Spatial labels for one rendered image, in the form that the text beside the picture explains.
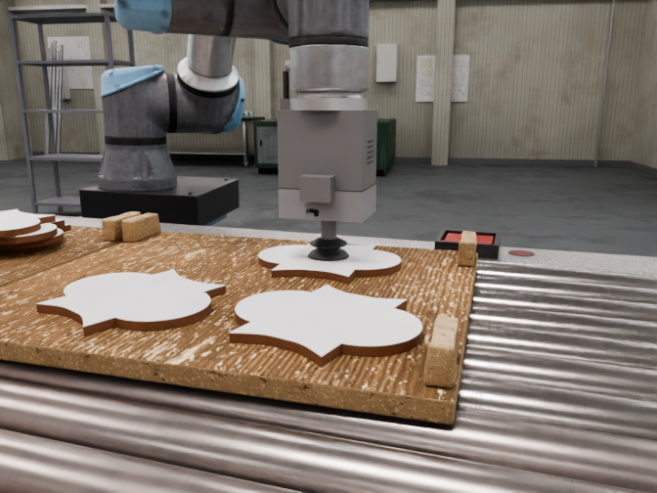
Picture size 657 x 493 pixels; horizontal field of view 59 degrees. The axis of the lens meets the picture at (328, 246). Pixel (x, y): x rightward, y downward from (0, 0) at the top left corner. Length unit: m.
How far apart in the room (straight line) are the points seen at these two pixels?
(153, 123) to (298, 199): 0.66
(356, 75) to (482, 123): 10.69
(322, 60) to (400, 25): 10.76
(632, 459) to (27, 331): 0.40
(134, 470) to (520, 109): 11.08
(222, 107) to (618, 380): 0.92
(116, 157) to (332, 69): 0.71
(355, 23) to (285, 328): 0.28
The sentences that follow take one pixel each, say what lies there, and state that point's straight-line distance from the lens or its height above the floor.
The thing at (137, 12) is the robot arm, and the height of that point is 1.18.
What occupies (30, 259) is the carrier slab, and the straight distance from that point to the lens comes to 0.69.
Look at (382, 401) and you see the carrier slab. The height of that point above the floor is 0.93.
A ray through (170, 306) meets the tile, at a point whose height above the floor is 0.94.
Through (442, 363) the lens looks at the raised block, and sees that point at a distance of 0.35.
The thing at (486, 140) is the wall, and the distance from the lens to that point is 11.25.
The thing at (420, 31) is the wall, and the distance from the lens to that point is 11.27.
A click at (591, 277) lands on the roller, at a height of 0.92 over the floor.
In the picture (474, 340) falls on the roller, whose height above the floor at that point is 0.91.
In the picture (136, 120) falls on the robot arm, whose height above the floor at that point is 1.07.
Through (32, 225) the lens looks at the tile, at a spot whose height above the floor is 0.97.
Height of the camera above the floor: 1.10
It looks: 14 degrees down
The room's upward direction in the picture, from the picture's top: straight up
